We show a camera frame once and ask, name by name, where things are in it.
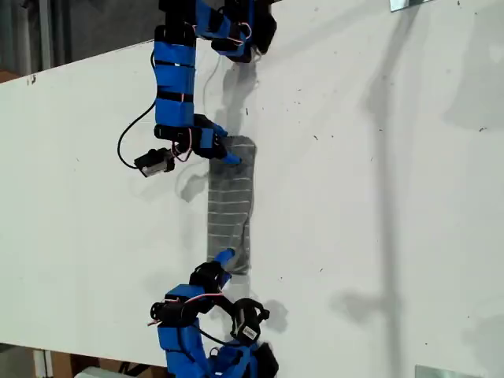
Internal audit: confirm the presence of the grey striped towel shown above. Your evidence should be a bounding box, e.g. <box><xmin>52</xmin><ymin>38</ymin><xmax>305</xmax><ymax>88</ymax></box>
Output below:
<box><xmin>206</xmin><ymin>135</ymin><xmax>258</xmax><ymax>276</ymax></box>

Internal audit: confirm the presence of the white plastic container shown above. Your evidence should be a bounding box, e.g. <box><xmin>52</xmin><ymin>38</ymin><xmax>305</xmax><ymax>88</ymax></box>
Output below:
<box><xmin>73</xmin><ymin>365</ymin><xmax>123</xmax><ymax>378</ymax></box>

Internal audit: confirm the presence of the white table leg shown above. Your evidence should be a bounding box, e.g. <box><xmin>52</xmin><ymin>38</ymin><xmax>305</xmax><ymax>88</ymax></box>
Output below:
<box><xmin>33</xmin><ymin>348</ymin><xmax>54</xmax><ymax>378</ymax></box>

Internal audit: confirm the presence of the grey metal pole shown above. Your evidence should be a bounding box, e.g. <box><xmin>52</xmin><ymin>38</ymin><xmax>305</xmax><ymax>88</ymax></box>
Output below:
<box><xmin>38</xmin><ymin>0</ymin><xmax>53</xmax><ymax>74</ymax></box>

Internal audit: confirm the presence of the black camera box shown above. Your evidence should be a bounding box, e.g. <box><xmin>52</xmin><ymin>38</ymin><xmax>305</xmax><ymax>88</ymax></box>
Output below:
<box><xmin>133</xmin><ymin>147</ymin><xmax>176</xmax><ymax>179</ymax></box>
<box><xmin>228</xmin><ymin>298</ymin><xmax>272</xmax><ymax>343</ymax></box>

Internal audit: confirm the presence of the black camera cable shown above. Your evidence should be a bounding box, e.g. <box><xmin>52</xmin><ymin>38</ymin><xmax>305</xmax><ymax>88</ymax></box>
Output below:
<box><xmin>117</xmin><ymin>50</ymin><xmax>157</xmax><ymax>170</ymax></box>
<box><xmin>196</xmin><ymin>325</ymin><xmax>261</xmax><ymax>350</ymax></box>

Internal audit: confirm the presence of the steel plate bracket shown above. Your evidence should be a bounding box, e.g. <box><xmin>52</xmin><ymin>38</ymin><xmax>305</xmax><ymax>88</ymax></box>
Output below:
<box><xmin>388</xmin><ymin>0</ymin><xmax>434</xmax><ymax>13</ymax></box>

